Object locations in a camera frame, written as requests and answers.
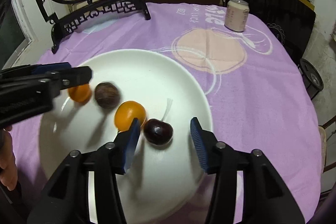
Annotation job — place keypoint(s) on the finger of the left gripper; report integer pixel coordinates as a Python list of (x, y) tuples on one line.
[(72, 77), (38, 69)]

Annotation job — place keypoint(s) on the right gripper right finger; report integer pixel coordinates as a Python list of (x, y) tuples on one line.
[(198, 136)]

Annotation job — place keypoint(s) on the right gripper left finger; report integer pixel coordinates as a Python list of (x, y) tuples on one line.
[(131, 137)]

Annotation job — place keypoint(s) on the smooth orange bottom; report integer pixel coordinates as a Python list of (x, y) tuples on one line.
[(126, 113)]

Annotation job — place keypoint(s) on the dark cherry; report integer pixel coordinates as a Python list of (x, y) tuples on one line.
[(157, 132)]

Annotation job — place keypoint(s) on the dark water chestnut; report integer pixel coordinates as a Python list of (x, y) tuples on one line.
[(107, 95)]

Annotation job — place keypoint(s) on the person left hand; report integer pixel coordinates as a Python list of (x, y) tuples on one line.
[(9, 173)]

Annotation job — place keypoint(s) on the window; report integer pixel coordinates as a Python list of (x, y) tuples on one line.
[(13, 41)]

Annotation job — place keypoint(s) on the white oval plate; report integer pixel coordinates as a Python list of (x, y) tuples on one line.
[(134, 163)]

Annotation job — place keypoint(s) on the purple printed tablecloth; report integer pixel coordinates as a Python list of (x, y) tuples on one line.
[(183, 63)]

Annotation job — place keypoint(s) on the black round stool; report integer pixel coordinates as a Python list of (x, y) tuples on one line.
[(311, 78)]

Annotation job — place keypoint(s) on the wooden chair right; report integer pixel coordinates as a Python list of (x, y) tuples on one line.
[(324, 139)]

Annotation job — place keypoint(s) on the pink beverage can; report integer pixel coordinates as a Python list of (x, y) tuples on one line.
[(236, 15)]

